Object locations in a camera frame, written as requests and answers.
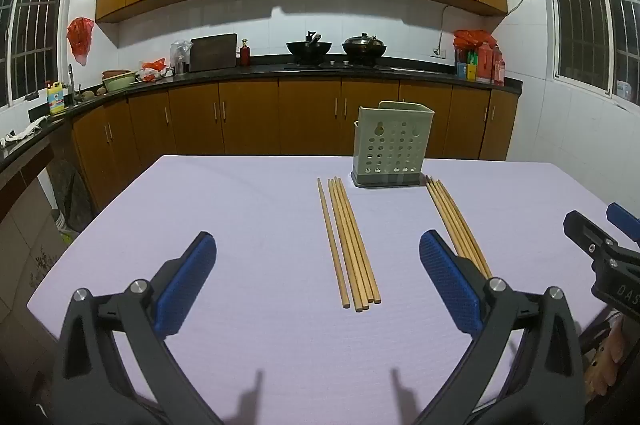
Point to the green plastic basin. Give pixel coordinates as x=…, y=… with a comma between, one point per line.
x=119, y=82

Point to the barred window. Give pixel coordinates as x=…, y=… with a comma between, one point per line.
x=35, y=30
x=585, y=20

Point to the hanging red plastic bag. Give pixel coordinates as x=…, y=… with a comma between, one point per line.
x=80, y=40

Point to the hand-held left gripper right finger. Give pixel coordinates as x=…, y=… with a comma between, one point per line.
x=452, y=285

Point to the white cloth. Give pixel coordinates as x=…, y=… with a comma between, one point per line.
x=22, y=134

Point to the red bottle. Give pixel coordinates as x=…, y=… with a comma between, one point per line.
x=244, y=55

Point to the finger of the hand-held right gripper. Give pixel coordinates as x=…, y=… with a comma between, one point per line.
x=622, y=217
x=590, y=232

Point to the gas stove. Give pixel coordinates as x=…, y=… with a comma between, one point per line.
x=340, y=65

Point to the wok with metal lid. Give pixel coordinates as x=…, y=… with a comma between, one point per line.
x=364, y=46

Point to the wooden lower kitchen cabinets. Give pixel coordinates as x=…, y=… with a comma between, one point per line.
x=250, y=115

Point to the black kitchen countertop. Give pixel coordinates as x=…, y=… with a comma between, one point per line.
x=400, y=72

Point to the red bag over condiment bottles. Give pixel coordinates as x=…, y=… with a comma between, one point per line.
x=482, y=55

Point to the pale green perforated utensil holder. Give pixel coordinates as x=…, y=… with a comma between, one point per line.
x=395, y=145

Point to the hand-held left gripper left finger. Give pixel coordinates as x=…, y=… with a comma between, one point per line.
x=186, y=285

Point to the metal faucet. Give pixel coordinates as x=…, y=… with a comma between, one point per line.
x=71, y=85

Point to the dark cutting board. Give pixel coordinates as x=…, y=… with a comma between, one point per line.
x=212, y=52

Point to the yellow detergent bottle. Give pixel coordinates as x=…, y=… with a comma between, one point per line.
x=56, y=100

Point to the person's right hand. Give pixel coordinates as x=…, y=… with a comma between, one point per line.
x=602, y=362

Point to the red and white plastic bag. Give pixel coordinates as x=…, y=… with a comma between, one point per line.
x=155, y=70

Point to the wall power outlet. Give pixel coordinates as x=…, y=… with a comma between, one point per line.
x=440, y=52

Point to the black wok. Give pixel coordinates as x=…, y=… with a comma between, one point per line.
x=309, y=47

